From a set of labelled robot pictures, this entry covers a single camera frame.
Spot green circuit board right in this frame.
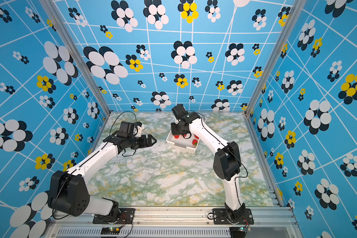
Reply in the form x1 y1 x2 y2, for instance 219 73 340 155
229 227 251 238

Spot aluminium corner post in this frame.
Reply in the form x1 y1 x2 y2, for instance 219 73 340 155
246 0 307 117
40 1 111 117

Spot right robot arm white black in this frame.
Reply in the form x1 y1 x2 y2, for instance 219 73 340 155
171 104 246 224

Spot green circuit board left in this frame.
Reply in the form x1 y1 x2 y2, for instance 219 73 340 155
101 227 120 235

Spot left aluminium corner post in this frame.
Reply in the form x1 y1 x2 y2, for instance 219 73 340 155
40 1 111 117

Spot aluminium front rail frame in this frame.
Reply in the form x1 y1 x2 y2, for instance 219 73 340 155
44 206 303 238

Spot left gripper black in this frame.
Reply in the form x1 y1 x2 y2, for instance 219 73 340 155
127 133 157 149

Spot right aluminium corner post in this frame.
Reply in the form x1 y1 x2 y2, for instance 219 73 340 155
246 0 307 117

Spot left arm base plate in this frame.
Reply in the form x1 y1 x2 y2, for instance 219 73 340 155
93 208 136 225

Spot white perforated plastic basket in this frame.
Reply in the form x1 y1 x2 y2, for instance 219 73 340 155
166 129 201 154

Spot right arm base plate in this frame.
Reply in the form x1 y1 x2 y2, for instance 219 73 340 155
207 208 254 226

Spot green circuit board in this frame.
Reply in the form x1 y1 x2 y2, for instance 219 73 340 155
101 227 120 235
229 227 251 238

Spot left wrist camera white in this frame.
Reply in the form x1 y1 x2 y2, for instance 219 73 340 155
133 121 145 135

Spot clear plastic clamshell container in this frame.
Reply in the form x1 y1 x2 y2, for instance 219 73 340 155
128 166 161 191

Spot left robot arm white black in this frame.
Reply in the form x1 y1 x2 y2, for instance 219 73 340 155
48 122 157 223

